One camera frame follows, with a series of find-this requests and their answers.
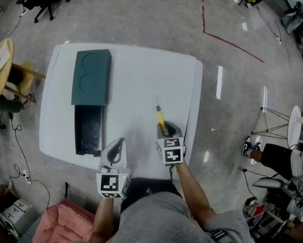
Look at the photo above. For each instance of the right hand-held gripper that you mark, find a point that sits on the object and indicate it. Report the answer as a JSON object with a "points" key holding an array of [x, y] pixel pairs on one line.
{"points": [[171, 152]]}

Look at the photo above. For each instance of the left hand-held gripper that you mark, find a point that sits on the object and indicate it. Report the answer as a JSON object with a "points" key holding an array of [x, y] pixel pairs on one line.
{"points": [[112, 183]]}

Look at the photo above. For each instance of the dark green drawer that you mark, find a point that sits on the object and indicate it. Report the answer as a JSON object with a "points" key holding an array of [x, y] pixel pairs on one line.
{"points": [[88, 130]]}

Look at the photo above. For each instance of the person's right forearm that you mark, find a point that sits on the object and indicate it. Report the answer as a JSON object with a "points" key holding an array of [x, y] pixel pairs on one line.
{"points": [[194, 194]]}

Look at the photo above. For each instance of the person's left forearm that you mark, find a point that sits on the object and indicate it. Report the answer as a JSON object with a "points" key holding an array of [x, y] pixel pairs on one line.
{"points": [[103, 219]]}

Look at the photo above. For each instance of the person's black shorts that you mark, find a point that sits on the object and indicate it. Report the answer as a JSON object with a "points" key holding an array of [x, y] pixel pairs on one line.
{"points": [[146, 188]]}

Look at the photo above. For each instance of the pink cushion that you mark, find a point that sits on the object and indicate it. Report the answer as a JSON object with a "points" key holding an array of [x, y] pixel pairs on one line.
{"points": [[65, 221]]}

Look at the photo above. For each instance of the person's grey shirt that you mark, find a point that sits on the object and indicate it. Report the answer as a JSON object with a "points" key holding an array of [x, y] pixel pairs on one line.
{"points": [[166, 221]]}

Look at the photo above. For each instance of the white power strip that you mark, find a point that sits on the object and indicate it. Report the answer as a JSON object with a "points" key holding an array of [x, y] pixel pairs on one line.
{"points": [[279, 39], [27, 177]]}

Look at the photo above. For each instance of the red floor tape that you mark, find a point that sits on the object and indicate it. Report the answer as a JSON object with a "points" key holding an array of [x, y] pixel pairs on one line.
{"points": [[225, 40]]}

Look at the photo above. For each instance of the silver desk lamp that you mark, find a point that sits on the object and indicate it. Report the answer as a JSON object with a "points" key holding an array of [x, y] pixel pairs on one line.
{"points": [[268, 183]]}

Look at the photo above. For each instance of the stack of books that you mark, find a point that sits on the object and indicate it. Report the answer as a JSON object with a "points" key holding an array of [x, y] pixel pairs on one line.
{"points": [[252, 207]]}

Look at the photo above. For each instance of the white boxes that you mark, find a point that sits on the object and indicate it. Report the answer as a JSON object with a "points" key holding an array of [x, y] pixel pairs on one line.
{"points": [[16, 210]]}

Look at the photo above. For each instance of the wooden stool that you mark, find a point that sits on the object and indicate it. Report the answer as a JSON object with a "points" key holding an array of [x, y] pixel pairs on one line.
{"points": [[26, 77]]}

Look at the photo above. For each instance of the white round side table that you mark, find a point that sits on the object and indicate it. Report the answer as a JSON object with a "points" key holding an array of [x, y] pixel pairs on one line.
{"points": [[293, 125]]}

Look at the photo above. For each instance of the round wooden table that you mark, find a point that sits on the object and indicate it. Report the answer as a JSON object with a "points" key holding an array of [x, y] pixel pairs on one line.
{"points": [[2, 67]]}

